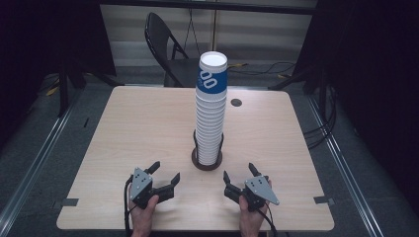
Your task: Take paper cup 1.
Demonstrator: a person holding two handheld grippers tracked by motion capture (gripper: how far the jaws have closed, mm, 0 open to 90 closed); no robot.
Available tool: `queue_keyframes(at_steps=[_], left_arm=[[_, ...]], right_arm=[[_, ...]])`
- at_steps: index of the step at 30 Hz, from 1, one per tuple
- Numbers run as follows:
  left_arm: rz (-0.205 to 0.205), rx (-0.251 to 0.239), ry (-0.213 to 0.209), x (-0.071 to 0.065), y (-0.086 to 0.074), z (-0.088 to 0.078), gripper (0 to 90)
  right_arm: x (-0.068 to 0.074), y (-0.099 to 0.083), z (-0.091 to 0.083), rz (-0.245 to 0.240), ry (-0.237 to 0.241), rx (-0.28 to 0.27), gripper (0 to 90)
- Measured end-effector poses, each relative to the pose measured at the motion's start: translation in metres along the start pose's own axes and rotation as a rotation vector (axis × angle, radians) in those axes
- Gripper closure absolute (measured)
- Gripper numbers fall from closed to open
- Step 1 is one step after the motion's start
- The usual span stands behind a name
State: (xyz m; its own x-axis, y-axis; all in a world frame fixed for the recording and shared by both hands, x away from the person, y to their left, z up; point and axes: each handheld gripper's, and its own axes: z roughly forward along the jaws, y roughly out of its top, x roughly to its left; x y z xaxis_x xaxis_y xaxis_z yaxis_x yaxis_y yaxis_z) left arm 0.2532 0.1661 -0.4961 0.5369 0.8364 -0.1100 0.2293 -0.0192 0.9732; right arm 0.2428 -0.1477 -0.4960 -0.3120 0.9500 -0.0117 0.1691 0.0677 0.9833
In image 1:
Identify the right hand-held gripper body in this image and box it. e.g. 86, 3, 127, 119
224, 175, 281, 212

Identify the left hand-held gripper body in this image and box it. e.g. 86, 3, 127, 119
128, 167, 175, 210

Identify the black wire cup holder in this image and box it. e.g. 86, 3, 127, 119
191, 128, 225, 172

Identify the stack of paper cups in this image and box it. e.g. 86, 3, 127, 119
195, 50, 229, 166

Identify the person's right hand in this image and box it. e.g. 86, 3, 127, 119
238, 179, 273, 237

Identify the person's left hand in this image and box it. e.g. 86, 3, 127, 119
127, 194, 160, 237

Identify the black metal stand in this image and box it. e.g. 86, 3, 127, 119
56, 62, 125, 119
268, 64, 330, 97

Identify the black folding chair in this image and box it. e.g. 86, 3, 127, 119
144, 12, 220, 88

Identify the yellow floor tape piece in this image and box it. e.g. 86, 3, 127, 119
45, 85, 61, 98

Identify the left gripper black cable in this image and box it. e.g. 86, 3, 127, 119
123, 176, 134, 237

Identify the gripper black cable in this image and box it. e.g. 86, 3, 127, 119
257, 201, 280, 237
123, 176, 134, 237

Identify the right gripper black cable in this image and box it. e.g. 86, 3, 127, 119
257, 201, 280, 237

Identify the bundle of black floor cables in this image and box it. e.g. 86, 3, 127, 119
302, 84, 339, 151

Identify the metal floor rail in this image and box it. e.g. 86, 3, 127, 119
305, 94, 387, 237
0, 90, 84, 229

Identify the black cable with yellow plug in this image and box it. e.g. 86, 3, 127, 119
226, 60, 297, 80

